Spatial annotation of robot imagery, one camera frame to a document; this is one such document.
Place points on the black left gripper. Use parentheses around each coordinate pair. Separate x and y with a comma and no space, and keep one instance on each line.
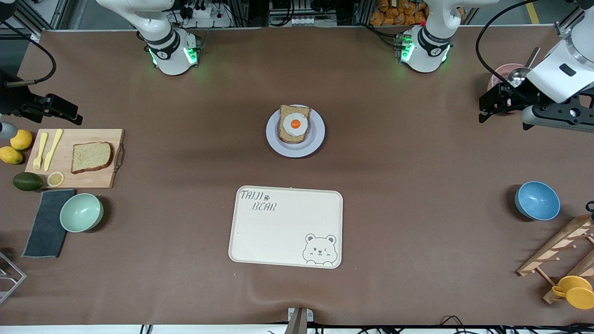
(518,98)

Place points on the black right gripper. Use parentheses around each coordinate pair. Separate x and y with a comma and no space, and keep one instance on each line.
(14,98)

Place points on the brown bread slice sandwich lid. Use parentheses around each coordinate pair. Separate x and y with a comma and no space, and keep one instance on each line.
(91,157)

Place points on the round pale lilac plate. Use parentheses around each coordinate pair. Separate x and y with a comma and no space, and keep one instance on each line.
(274,139)

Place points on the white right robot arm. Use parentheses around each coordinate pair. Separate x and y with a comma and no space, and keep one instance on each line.
(171,51)

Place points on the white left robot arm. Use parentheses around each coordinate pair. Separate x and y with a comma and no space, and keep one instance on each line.
(424,51)

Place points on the pink bowl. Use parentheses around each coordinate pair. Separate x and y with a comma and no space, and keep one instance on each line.
(497,74)

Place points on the metal scoop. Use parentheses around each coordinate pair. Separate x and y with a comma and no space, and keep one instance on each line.
(517,75)

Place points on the yellow plastic knife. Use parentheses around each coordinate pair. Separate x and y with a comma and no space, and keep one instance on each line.
(53,148)

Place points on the yellow plastic fork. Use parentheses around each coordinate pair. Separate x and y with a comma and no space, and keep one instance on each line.
(41,148)

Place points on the yellow toy lemon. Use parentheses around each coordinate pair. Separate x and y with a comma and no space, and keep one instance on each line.
(10,155)
(22,139)

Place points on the toy lemon slice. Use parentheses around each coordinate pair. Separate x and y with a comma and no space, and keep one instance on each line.
(55,179)

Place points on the dark green toy avocado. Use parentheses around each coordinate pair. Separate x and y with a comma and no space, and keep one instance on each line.
(27,181)

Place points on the blue bowl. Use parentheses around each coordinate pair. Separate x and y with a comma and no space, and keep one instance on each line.
(537,200)

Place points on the mint green bowl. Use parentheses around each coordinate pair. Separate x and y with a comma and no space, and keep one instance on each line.
(81,212)

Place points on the dark grey cloth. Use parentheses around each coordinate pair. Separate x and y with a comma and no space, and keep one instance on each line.
(46,227)

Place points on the wooden peg rack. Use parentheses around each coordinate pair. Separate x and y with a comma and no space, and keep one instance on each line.
(559,246)

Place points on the white power strip with plugs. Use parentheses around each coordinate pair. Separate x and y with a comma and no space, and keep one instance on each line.
(204,11)

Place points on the long white socket strip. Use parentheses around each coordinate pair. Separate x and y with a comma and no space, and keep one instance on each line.
(311,21)

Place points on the toy fried egg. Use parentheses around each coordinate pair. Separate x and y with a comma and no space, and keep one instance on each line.
(295,124)

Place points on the yellow plastic cup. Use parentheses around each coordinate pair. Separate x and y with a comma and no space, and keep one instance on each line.
(577,294)

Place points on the brown bread slice under egg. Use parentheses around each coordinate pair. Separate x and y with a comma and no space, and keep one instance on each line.
(290,139)

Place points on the cream tray with bear print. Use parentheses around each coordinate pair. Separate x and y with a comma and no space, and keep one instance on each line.
(278,232)

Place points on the aluminium frame profile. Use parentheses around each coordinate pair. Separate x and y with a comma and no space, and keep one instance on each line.
(564,28)

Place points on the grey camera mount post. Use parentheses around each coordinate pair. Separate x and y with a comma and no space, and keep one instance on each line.
(298,322)

